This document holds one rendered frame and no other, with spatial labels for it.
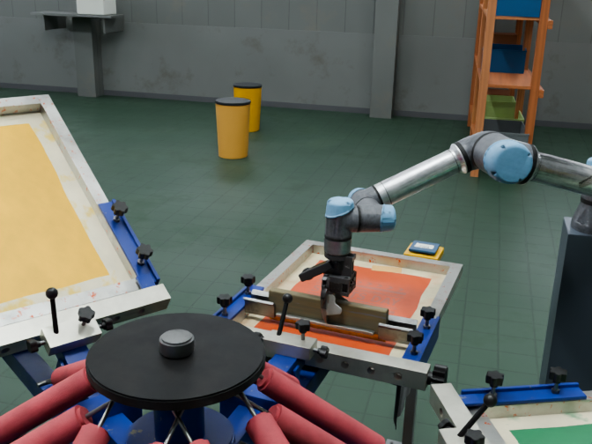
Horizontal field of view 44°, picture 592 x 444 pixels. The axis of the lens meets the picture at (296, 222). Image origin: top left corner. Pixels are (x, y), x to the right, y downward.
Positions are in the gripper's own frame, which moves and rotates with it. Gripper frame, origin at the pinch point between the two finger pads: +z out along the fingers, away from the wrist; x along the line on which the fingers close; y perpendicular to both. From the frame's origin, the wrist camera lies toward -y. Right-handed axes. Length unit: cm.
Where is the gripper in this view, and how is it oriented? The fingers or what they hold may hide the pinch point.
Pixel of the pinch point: (326, 314)
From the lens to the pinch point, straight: 215.9
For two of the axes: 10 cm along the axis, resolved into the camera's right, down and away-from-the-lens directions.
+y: 9.3, 1.5, -3.3
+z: -0.4, 9.4, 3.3
